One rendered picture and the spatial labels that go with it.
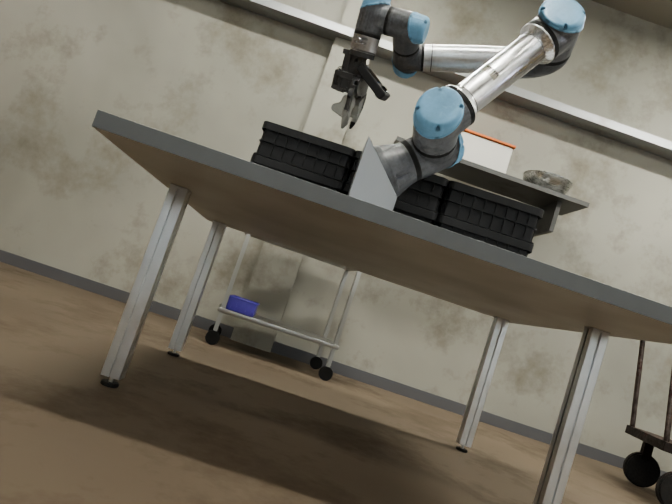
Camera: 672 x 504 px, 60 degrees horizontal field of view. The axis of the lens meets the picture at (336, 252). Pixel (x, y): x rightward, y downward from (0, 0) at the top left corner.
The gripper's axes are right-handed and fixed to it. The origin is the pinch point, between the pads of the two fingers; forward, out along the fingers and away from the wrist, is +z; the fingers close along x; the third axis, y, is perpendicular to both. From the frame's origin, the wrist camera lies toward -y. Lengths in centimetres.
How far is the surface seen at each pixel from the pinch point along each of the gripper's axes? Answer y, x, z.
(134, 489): -13, 83, 69
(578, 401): -88, -34, 64
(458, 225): -36.6, -14.8, 19.6
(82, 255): 236, -137, 166
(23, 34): 341, -155, 32
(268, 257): 119, -194, 131
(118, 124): 28, 59, 9
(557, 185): -44, -272, 27
